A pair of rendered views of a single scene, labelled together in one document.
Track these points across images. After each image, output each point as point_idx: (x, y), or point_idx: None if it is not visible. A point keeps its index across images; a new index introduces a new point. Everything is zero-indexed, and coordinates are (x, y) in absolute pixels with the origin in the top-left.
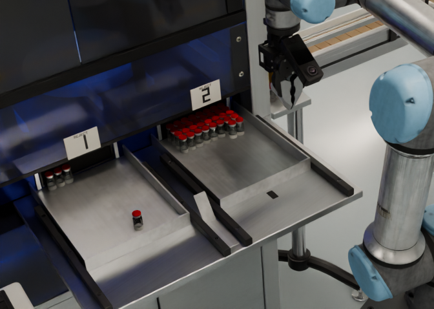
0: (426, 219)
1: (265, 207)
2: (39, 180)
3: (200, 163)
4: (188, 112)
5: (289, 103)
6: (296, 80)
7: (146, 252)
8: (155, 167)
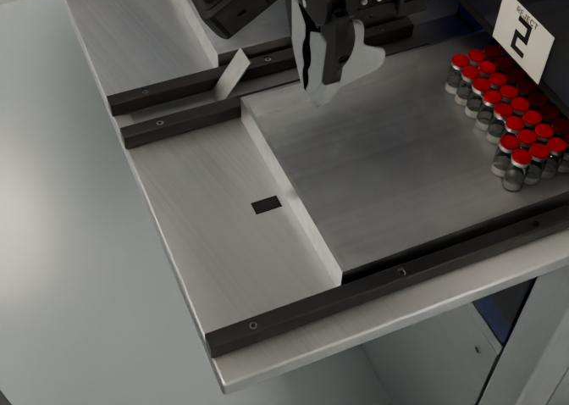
0: None
1: (229, 185)
2: None
3: (406, 107)
4: (488, 31)
5: (299, 73)
6: (314, 41)
7: (170, 21)
8: (407, 47)
